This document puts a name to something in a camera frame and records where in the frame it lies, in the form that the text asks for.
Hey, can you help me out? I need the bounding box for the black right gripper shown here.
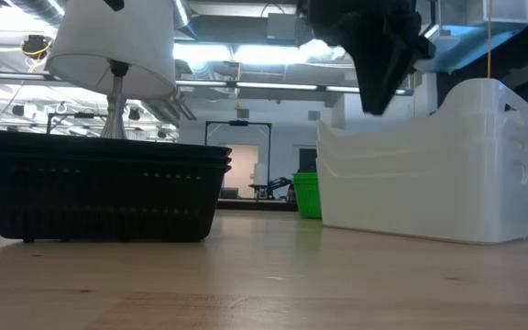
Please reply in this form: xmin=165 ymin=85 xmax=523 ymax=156
xmin=301 ymin=0 xmax=422 ymax=116

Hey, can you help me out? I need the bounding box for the white plastic basket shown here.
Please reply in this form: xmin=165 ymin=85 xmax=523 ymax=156
xmin=316 ymin=121 xmax=528 ymax=180
xmin=316 ymin=155 xmax=528 ymax=246
xmin=316 ymin=77 xmax=528 ymax=160

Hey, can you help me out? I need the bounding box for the grey ceiling unit box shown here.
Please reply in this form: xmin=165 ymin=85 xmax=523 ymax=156
xmin=266 ymin=12 xmax=300 ymax=42

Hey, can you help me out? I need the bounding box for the dark background monitor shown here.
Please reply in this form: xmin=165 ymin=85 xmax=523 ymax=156
xmin=298 ymin=147 xmax=319 ymax=174

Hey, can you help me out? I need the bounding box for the white background cylinder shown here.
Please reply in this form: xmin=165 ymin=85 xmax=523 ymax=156
xmin=253 ymin=162 xmax=268 ymax=187

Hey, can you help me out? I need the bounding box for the white shade table lamp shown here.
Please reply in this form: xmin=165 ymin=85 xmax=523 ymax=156
xmin=43 ymin=0 xmax=178 ymax=141

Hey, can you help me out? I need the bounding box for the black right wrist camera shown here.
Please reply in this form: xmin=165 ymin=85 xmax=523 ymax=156
xmin=409 ymin=34 xmax=436 ymax=62

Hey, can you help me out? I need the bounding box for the silver ceiling air duct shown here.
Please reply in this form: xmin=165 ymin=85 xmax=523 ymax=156
xmin=414 ymin=0 xmax=528 ymax=74

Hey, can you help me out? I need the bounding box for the yellow hanging cable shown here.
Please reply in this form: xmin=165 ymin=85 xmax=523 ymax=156
xmin=486 ymin=0 xmax=494 ymax=79

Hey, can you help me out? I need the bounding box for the black background rig frame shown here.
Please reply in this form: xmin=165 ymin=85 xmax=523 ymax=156
xmin=203 ymin=119 xmax=273 ymax=199

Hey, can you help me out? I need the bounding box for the black aluminium rig frame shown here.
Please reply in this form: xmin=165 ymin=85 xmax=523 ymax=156
xmin=217 ymin=198 xmax=300 ymax=213

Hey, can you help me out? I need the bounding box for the black ceiling camera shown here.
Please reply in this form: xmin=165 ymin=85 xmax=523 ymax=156
xmin=20 ymin=34 xmax=53 ymax=60

